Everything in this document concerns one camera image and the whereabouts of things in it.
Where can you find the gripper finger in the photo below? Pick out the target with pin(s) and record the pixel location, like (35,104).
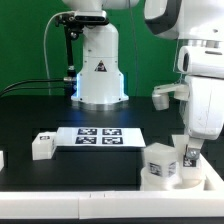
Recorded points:
(193,148)

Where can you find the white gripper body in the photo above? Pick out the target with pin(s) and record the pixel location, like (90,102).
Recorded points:
(203,114)

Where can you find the white round stool seat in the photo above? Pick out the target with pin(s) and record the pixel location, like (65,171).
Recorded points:
(172,184)

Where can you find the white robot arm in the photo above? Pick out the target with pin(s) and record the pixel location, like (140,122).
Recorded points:
(197,26)

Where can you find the white marker sheet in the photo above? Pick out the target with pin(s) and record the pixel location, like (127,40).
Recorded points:
(93,136)

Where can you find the white workspace border frame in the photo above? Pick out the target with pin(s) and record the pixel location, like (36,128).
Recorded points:
(115,204)

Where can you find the black camera on stand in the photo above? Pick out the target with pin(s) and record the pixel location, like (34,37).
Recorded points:
(74,23)

